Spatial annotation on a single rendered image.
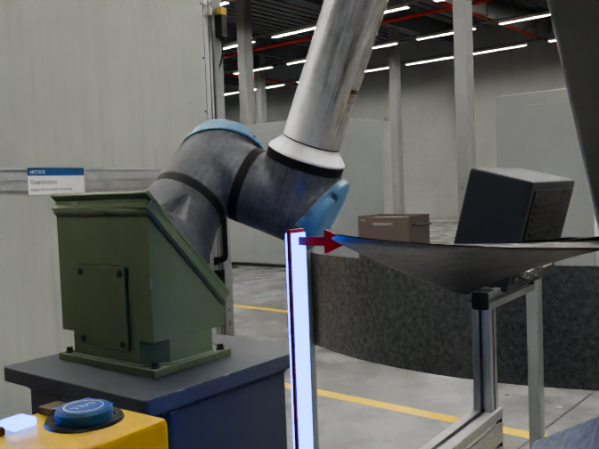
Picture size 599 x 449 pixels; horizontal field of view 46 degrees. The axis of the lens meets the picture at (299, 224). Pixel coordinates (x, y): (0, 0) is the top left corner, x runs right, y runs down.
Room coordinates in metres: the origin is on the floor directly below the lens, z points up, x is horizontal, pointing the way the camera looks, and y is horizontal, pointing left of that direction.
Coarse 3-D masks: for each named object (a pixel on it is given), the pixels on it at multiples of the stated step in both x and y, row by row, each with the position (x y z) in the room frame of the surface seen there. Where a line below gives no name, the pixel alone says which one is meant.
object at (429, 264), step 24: (336, 240) 0.56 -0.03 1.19; (360, 240) 0.55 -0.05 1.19; (384, 240) 0.54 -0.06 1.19; (552, 240) 0.54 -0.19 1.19; (576, 240) 0.51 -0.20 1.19; (384, 264) 0.65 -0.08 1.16; (408, 264) 0.64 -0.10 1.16; (432, 264) 0.64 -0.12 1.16; (456, 264) 0.63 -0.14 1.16; (480, 264) 0.63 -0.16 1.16; (504, 264) 0.63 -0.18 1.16; (528, 264) 0.63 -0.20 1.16; (456, 288) 0.71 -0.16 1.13; (480, 288) 0.70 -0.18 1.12
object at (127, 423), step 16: (48, 416) 0.51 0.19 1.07; (128, 416) 0.50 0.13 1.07; (144, 416) 0.50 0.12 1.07; (16, 432) 0.48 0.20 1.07; (32, 432) 0.48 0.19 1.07; (48, 432) 0.47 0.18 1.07; (64, 432) 0.47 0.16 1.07; (80, 432) 0.47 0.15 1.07; (96, 432) 0.47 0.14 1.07; (112, 432) 0.47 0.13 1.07; (128, 432) 0.47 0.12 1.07; (144, 432) 0.48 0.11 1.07; (160, 432) 0.49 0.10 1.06; (0, 448) 0.45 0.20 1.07; (16, 448) 0.45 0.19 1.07; (32, 448) 0.44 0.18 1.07; (48, 448) 0.44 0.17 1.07; (64, 448) 0.44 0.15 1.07; (80, 448) 0.44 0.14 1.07; (96, 448) 0.45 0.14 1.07; (112, 448) 0.46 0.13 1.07; (128, 448) 0.47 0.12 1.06; (144, 448) 0.48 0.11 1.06; (160, 448) 0.49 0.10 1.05
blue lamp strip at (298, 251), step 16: (304, 256) 0.70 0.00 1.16; (304, 272) 0.70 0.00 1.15; (304, 288) 0.70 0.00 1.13; (304, 304) 0.69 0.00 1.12; (304, 320) 0.69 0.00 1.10; (304, 336) 0.69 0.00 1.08; (304, 352) 0.69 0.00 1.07; (304, 368) 0.69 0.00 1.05; (304, 384) 0.69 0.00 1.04; (304, 400) 0.69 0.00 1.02; (304, 416) 0.69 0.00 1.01; (304, 432) 0.69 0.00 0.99; (304, 448) 0.69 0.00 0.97
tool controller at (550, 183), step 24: (480, 168) 1.19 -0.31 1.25; (504, 168) 1.28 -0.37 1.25; (480, 192) 1.18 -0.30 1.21; (504, 192) 1.15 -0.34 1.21; (528, 192) 1.13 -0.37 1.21; (552, 192) 1.21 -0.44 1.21; (480, 216) 1.18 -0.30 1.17; (504, 216) 1.15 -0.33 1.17; (528, 216) 1.15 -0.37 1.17; (552, 216) 1.24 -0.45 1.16; (456, 240) 1.20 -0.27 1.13; (480, 240) 1.18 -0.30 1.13; (504, 240) 1.15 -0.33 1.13; (528, 240) 1.16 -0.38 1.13; (552, 264) 1.34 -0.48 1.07; (504, 288) 1.15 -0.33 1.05
